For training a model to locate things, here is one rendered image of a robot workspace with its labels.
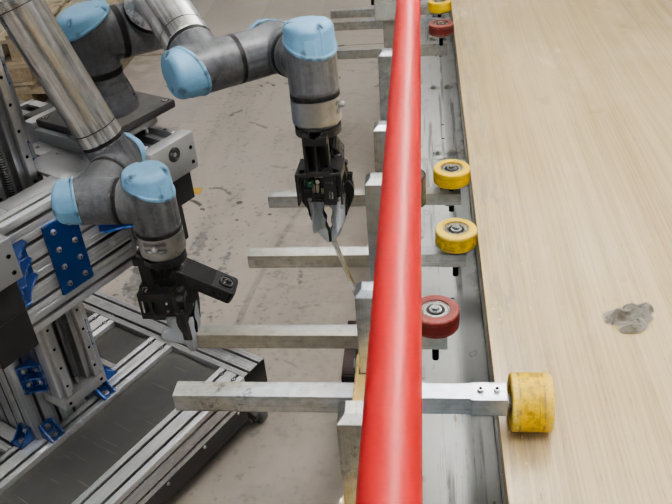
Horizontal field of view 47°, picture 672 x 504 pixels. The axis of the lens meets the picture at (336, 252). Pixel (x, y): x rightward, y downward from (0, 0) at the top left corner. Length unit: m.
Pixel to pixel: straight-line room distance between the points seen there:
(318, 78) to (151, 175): 0.29
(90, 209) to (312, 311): 1.64
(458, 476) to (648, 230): 0.58
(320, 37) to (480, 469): 0.79
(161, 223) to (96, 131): 0.21
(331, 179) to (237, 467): 1.30
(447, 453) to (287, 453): 0.93
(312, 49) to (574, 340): 0.60
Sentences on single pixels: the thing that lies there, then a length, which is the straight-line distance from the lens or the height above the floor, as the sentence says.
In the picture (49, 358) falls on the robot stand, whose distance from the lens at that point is 2.05.
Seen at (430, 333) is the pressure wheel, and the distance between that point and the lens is 1.30.
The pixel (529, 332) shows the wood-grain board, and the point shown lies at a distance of 1.29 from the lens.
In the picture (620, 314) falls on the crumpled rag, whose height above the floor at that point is 0.91.
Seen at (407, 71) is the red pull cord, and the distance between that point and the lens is 0.20.
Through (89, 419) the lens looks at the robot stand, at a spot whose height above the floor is 0.21.
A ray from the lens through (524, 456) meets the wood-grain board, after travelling 1.10.
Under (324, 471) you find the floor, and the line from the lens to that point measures 2.27.
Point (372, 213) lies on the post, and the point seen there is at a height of 1.08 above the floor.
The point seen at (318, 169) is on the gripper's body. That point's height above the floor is 1.17.
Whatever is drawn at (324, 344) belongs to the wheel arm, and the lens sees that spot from 1.36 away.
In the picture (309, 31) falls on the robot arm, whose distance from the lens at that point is 1.12.
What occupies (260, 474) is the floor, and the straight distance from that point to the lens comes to 2.29.
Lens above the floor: 1.72
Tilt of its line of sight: 34 degrees down
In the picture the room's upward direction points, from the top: 5 degrees counter-clockwise
